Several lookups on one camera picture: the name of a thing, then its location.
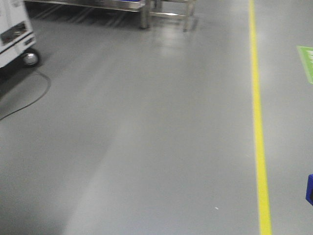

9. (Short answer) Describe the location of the small blue parts box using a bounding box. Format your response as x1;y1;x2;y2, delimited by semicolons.
306;174;313;205

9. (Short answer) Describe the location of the white wheeled cart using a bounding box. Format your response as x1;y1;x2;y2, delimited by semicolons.
0;0;41;68

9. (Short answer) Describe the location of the green floor sign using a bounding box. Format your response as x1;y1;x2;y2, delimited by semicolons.
297;46;313;84

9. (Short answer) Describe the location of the stainless steel table frame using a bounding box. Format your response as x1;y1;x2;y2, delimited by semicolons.
35;0;196;32

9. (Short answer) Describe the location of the black floor cable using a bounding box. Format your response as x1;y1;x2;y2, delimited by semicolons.
0;70;51;121

